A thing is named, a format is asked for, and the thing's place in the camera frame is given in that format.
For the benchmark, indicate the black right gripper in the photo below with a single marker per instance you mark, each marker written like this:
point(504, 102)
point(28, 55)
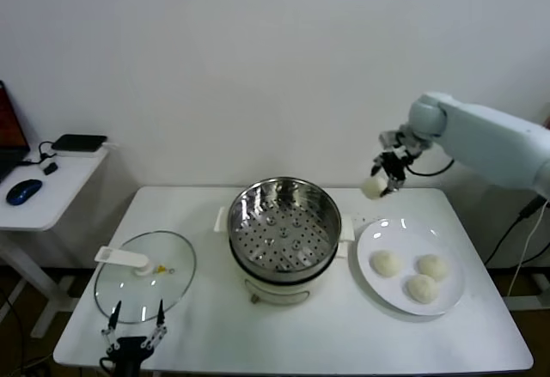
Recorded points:
point(394, 164)

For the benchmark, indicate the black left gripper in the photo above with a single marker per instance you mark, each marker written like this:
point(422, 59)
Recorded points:
point(129, 348)

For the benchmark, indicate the white steamed baozi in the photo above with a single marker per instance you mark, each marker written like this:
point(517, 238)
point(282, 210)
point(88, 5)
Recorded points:
point(423, 289)
point(434, 266)
point(373, 188)
point(386, 263)

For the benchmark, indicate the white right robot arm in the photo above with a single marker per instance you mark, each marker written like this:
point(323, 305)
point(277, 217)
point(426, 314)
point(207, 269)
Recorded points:
point(485, 145)

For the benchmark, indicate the perforated stainless steel steamer basket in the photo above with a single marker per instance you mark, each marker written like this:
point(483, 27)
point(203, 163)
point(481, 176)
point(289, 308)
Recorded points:
point(240, 205)

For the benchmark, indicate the white round plate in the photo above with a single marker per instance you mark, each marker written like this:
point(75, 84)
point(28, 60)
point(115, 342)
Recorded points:
point(374, 244)

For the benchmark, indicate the white side desk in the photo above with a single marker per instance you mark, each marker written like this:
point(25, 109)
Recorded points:
point(51, 205)

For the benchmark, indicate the white electric cooker pot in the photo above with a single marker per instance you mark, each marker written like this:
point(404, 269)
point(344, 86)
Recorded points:
point(279, 293)

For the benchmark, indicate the blue computer mouse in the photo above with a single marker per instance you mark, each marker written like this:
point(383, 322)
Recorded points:
point(23, 191)

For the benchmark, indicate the small black dongle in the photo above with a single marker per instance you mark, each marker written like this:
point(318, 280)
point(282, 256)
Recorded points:
point(50, 168)

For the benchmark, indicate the flat black box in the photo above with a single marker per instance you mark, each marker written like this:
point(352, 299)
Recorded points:
point(79, 142)

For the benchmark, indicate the white stand foot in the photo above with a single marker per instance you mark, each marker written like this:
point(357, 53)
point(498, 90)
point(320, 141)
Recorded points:
point(537, 300)

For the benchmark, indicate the black laptop with red screen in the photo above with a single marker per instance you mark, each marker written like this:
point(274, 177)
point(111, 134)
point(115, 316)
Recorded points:
point(8, 128)

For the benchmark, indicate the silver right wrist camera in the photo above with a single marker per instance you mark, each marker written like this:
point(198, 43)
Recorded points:
point(389, 138)

